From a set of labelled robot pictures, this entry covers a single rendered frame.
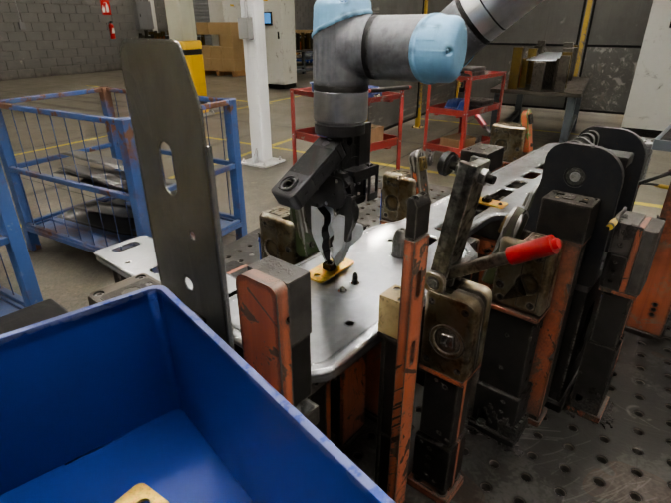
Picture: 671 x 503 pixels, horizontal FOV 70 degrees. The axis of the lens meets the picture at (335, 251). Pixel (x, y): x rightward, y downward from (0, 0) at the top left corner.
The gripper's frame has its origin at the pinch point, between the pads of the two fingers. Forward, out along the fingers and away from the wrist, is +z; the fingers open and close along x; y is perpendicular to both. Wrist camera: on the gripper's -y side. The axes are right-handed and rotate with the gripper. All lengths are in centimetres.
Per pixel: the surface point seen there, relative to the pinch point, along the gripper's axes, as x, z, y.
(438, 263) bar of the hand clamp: -19.1, -5.9, -1.9
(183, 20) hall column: 626, -40, 405
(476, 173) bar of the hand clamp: -22.3, -17.8, -1.8
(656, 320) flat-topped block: -41, 27, 65
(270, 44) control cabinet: 791, 0, 731
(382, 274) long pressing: -6.8, 2.6, 4.8
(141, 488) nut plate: -15.7, -0.3, -40.2
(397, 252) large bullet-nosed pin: -5.4, 1.5, 11.1
